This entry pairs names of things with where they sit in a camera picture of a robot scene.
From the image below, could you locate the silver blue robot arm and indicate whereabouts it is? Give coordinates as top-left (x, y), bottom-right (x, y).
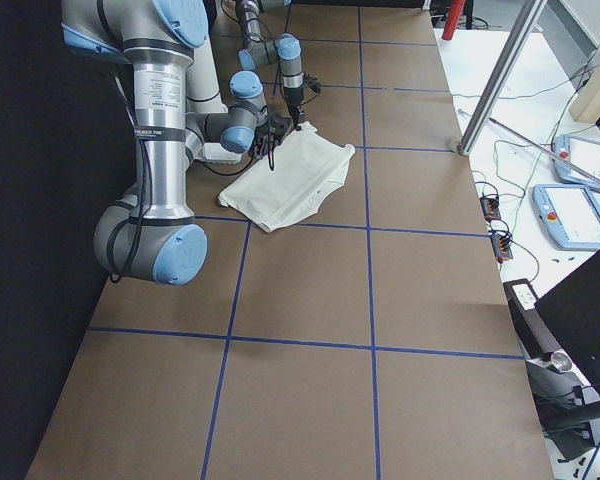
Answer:
top-left (61, 1), bottom-right (269, 285)
top-left (235, 0), bottom-right (308, 129)

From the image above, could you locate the blue teach pendant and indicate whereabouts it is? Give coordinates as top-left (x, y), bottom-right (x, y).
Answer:
top-left (532, 184), bottom-right (600, 251)
top-left (552, 134), bottom-right (600, 192)

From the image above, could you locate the near blue teach pendant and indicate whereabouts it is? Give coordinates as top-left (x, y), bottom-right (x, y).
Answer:
top-left (532, 184), bottom-right (600, 251)

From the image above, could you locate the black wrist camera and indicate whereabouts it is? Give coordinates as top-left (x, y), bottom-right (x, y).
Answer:
top-left (264, 112), bottom-right (292, 172)
top-left (304, 74), bottom-right (322, 95)

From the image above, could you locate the white post with base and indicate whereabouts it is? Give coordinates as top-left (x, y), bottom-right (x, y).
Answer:
top-left (185, 37), bottom-right (242, 165)

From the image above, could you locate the orange black connector block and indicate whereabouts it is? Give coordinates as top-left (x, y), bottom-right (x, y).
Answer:
top-left (479, 196), bottom-right (502, 222)

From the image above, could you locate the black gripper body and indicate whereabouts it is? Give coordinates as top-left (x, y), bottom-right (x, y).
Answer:
top-left (252, 127), bottom-right (275, 155)
top-left (282, 86), bottom-right (304, 109)

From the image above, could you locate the cream long-sleeve printed shirt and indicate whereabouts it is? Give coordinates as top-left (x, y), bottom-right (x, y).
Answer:
top-left (218, 122), bottom-right (355, 233)

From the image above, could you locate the metal reacher grabber stick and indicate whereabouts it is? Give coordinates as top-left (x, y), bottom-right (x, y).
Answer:
top-left (457, 108), bottom-right (600, 219)

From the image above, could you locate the red cylinder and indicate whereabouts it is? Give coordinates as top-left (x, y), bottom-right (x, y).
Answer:
top-left (442, 0), bottom-right (466, 41)

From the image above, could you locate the wooden board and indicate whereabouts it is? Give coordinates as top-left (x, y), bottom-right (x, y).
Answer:
top-left (569, 66), bottom-right (600, 123)

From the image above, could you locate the black monitor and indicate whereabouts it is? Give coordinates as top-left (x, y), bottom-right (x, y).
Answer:
top-left (536, 249), bottom-right (600, 395)

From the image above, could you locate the aluminium frame post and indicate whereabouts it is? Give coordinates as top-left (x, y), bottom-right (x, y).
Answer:
top-left (457, 0), bottom-right (547, 156)

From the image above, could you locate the far blue teach pendant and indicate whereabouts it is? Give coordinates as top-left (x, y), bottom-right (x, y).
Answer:
top-left (552, 134), bottom-right (600, 192)

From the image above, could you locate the black box with label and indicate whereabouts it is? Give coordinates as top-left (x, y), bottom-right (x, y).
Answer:
top-left (503, 279), bottom-right (573, 374)

